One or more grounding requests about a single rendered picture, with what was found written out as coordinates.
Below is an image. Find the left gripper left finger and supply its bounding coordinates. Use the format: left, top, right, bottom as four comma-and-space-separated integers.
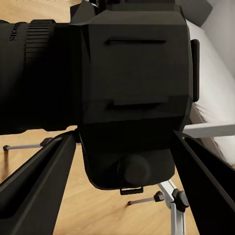
0, 130, 77, 235

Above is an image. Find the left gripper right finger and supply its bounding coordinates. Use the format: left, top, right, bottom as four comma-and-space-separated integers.
169, 130, 235, 235

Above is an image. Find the camera tripod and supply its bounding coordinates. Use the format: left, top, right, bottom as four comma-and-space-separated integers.
3, 119, 235, 235

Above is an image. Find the digital camera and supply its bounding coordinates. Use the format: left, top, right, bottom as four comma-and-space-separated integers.
0, 0, 200, 195

